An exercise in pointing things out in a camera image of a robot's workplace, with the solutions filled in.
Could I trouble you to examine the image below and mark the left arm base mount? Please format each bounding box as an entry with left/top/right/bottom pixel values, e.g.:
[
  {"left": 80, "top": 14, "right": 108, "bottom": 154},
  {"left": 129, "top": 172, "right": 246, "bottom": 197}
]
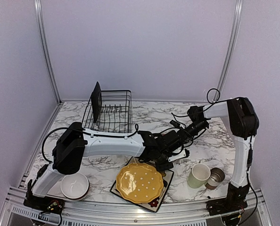
[{"left": 23, "top": 186, "right": 65, "bottom": 214}]

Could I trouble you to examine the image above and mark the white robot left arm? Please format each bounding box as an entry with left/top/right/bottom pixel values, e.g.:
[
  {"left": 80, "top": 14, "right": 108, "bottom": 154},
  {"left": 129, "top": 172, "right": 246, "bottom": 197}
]
[{"left": 27, "top": 122, "right": 173, "bottom": 210}]

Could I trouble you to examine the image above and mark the light green mug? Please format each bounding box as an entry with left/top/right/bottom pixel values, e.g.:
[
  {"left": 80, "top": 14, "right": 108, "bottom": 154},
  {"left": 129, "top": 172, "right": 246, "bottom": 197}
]
[{"left": 188, "top": 163, "right": 211, "bottom": 189}]

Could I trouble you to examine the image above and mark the white ceramic bowl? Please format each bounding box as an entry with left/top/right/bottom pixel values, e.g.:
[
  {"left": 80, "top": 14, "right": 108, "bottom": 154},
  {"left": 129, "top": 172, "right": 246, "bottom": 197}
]
[{"left": 60, "top": 173, "right": 90, "bottom": 200}]

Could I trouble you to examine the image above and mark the black square floral plate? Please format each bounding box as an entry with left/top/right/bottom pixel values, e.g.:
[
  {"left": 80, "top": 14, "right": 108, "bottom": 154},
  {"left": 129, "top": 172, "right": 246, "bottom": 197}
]
[{"left": 90, "top": 82, "right": 102, "bottom": 123}]

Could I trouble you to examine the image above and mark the round brown rim floral plate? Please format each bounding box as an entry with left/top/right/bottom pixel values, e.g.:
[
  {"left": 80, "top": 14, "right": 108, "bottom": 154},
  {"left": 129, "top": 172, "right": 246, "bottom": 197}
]
[{"left": 151, "top": 150, "right": 190, "bottom": 165}]

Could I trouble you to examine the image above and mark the aluminium frame rail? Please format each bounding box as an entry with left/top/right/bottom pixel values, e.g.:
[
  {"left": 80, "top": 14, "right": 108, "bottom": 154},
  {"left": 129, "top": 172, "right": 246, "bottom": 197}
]
[{"left": 0, "top": 186, "right": 272, "bottom": 226}]

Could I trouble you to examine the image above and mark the black wire dish rack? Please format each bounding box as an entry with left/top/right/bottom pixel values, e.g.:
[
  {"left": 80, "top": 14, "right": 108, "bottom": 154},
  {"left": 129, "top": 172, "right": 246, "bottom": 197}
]
[{"left": 82, "top": 90, "right": 133, "bottom": 133}]

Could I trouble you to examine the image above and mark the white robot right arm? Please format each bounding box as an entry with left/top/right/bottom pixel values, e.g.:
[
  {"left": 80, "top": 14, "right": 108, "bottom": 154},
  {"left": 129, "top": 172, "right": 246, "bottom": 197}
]
[{"left": 161, "top": 97, "right": 259, "bottom": 189}]

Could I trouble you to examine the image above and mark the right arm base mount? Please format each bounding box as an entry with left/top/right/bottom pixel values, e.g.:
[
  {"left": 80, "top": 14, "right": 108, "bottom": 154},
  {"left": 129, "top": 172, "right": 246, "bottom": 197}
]
[{"left": 206, "top": 183, "right": 250, "bottom": 216}]

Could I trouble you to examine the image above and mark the brown grey metal-lined cup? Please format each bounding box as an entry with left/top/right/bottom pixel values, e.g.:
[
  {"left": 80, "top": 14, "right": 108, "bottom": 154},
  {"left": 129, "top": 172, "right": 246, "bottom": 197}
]
[{"left": 205, "top": 168, "right": 225, "bottom": 190}]

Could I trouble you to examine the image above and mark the yellow polka dot plate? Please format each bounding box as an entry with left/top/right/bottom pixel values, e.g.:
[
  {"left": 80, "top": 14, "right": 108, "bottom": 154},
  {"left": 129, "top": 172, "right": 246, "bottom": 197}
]
[{"left": 116, "top": 163, "right": 164, "bottom": 204}]

